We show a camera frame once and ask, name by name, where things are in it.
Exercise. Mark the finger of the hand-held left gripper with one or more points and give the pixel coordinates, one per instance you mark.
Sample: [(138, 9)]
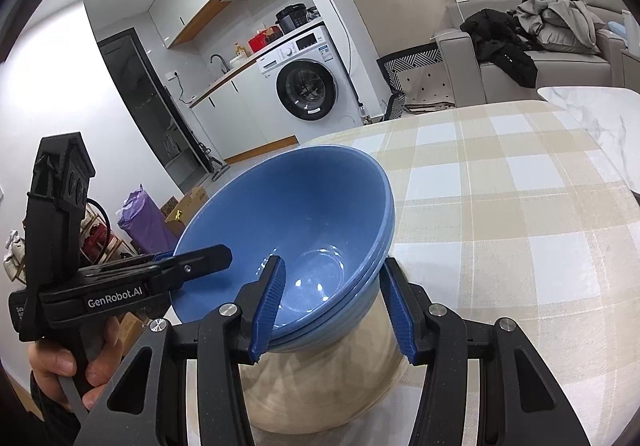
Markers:
[(200, 265), (162, 256)]

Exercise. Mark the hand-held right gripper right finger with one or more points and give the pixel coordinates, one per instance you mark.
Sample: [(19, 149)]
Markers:
[(397, 311)]

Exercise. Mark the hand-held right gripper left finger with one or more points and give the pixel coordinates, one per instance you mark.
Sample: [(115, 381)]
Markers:
[(267, 308)]

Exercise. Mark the light blue ribbed bowl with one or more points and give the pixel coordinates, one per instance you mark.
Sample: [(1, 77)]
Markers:
[(345, 321)]

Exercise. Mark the dark blue bowl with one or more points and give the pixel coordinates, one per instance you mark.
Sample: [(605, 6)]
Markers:
[(300, 216), (374, 262)]

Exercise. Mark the person's left hand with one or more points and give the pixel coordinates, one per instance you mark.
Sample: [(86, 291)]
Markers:
[(52, 361)]

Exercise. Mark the purple bag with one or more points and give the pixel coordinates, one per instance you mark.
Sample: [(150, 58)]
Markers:
[(145, 226)]

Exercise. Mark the shoe rack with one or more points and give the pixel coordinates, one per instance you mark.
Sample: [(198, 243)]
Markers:
[(102, 241)]

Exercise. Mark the cardboard box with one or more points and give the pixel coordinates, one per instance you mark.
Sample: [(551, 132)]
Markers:
[(187, 211)]

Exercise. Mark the white base cabinets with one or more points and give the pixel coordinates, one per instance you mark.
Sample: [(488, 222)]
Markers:
[(240, 116)]

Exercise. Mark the dark glass door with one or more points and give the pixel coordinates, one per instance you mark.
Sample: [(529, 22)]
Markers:
[(145, 96)]

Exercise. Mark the white washing machine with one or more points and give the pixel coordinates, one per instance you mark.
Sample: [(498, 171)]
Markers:
[(325, 126)]

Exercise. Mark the kitchen faucet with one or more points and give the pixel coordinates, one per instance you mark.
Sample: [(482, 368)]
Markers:
[(219, 63)]

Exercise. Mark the white pot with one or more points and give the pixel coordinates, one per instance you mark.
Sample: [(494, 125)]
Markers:
[(238, 58)]

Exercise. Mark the red box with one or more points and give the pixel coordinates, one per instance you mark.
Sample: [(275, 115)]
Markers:
[(262, 41)]

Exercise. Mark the black pressure cooker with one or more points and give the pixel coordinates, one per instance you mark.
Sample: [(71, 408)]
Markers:
[(291, 18)]

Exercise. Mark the black jacket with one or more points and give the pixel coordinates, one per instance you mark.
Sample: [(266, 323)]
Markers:
[(500, 46)]

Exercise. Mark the grey sofa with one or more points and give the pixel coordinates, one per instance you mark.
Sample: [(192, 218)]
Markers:
[(560, 71)]

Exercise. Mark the grey clothes pile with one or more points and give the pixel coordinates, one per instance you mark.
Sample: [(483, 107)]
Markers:
[(560, 16)]

